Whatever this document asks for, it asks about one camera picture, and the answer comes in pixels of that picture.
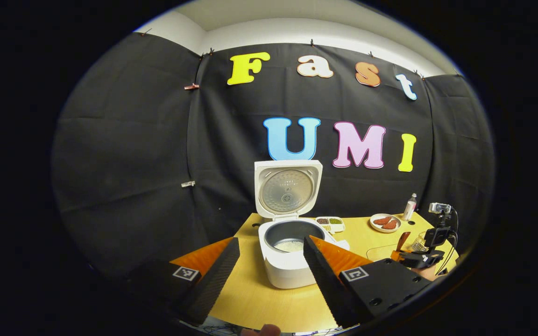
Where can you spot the small pink label bottle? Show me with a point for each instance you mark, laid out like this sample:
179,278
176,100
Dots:
409,210

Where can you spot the white rice cooker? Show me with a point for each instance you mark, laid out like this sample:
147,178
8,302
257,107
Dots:
283,270

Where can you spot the white cloth clip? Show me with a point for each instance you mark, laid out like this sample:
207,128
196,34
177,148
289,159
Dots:
187,184

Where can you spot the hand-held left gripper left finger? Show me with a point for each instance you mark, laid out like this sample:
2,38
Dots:
210,284

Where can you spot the pink cloth clip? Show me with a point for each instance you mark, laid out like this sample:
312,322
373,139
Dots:
191,86

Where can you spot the white rice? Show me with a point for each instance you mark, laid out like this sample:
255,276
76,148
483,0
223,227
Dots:
288,246

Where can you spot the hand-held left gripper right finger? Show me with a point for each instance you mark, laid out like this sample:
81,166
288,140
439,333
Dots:
327,284

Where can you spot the black backdrop cloth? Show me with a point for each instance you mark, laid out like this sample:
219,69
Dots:
133,163

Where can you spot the white round plate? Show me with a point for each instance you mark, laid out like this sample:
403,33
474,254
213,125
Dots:
375,227

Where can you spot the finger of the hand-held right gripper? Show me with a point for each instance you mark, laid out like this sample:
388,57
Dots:
411,259

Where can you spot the brown wooden spoon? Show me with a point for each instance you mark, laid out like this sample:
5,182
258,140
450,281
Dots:
402,241

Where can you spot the divided white grain dish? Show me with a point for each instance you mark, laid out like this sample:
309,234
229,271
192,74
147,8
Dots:
329,224

